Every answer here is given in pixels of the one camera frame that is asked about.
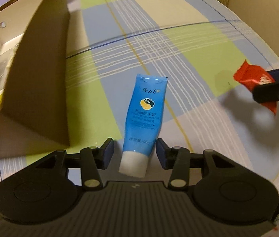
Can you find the brown cardboard storage box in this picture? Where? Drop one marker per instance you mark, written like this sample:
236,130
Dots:
33,115

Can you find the red snack packet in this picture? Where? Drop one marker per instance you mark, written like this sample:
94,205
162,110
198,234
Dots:
251,76

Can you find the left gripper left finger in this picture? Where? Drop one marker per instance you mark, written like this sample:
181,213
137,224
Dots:
93,159

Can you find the blue hand cream tube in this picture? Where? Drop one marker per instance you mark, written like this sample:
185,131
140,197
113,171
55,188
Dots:
143,123

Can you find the checkered tablecloth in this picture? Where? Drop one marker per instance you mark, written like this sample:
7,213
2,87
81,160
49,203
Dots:
198,45

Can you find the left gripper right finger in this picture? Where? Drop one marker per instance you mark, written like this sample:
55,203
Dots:
176,159

